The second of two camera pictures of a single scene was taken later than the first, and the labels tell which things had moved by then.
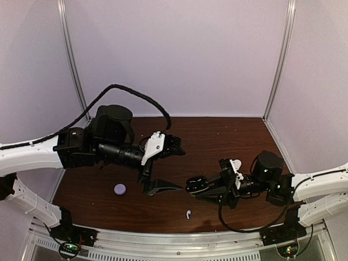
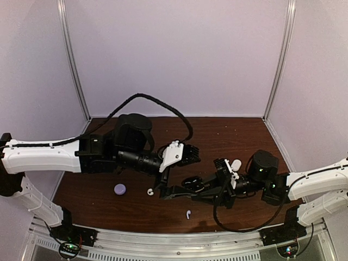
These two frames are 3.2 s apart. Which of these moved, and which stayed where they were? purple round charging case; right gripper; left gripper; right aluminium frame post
Moved: left gripper
Stayed: right gripper; right aluminium frame post; purple round charging case
